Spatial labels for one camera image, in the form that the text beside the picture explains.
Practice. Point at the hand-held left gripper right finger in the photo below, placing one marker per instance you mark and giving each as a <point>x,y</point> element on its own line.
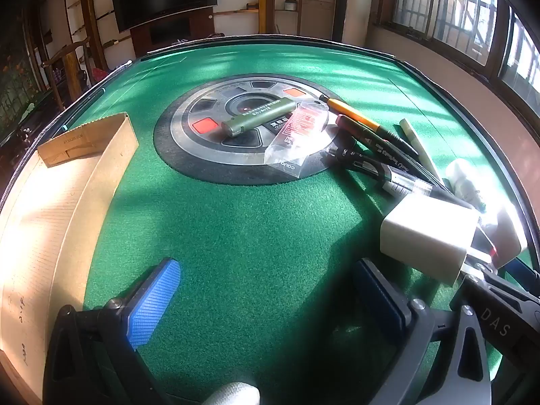
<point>379,303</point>

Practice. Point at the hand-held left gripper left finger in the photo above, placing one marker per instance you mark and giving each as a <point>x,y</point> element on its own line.
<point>154,299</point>

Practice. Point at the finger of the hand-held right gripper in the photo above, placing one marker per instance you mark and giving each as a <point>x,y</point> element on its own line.
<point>502,325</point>
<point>523,271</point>

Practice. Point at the white USB charger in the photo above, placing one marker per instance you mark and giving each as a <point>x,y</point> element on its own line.
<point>422,236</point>

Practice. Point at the cardboard box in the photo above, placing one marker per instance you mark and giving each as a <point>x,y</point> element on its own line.
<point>105,168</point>

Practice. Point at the black and clear pen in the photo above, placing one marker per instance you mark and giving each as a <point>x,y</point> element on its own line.
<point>367,162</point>

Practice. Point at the black marker with red caps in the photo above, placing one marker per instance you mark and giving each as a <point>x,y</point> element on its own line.
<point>379,147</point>

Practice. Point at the clear packet with red label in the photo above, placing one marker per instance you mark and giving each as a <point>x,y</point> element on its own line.
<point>299,135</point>

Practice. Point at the orange pen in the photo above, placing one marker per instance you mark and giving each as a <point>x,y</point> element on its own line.
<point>354,112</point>

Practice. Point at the olive green tube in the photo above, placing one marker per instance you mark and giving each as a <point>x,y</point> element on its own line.
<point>257,116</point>

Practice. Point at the white power adapter block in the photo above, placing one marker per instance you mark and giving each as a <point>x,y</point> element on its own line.
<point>508,228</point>

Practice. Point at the white bottle with floral print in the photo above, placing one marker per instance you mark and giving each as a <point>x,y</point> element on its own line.
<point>462,177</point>

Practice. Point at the round table centre panel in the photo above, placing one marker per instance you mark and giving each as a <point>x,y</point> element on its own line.
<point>198,152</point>

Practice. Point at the cream flat stick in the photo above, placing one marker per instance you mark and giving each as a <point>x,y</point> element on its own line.
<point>417,143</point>

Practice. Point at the narrow barred window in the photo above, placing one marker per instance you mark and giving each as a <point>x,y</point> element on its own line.
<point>523,50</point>

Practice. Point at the wooden chair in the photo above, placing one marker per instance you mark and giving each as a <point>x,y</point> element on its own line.
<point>63,67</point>

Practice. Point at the dark wooden television cabinet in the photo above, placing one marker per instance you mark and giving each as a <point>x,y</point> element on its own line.
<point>168,31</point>

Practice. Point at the large barred window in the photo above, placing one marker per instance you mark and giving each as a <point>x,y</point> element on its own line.
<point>443,8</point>

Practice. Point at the dark floral wall painting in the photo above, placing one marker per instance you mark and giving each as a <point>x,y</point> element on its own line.
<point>17,76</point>

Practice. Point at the wooden wall shelf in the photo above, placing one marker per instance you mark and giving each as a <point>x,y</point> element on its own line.
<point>289,6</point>

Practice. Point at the yellow post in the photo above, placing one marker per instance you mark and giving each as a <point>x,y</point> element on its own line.
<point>262,0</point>

